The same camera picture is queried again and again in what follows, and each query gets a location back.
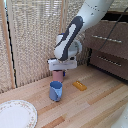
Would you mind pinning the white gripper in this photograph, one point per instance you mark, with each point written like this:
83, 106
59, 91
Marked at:
61, 64

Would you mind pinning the pink plastic cup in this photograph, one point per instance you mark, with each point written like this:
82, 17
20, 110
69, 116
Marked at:
57, 76

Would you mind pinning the white rounded robot base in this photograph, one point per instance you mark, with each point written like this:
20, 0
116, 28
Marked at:
120, 120

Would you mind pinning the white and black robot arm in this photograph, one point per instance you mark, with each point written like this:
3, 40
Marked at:
83, 20

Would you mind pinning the blue plastic cup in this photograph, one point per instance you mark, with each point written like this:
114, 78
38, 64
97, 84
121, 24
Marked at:
55, 92

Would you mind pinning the brown drawer front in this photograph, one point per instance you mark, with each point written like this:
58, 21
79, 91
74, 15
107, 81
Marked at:
110, 68
110, 30

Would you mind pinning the yellow rectangular block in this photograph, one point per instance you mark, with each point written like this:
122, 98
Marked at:
80, 86

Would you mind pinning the woven bamboo screen panel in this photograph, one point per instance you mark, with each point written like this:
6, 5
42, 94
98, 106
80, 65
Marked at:
2, 66
71, 10
33, 40

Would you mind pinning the white plate with floral rim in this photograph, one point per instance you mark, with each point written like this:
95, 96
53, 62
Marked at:
16, 115

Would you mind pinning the dark wooden cabinet frame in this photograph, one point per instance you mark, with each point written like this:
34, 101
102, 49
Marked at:
118, 15

